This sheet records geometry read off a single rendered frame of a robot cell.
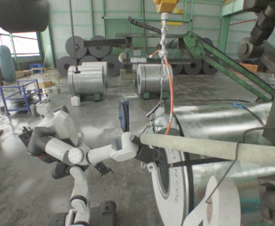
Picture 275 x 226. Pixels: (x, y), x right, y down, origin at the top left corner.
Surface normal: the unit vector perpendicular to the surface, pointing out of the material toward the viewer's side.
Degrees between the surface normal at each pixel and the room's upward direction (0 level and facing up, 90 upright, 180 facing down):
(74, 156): 63
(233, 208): 32
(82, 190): 90
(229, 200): 21
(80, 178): 90
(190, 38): 90
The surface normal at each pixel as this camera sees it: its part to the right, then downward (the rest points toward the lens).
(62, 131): 0.76, -0.11
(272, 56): 0.07, -0.47
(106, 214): 0.00, -0.93
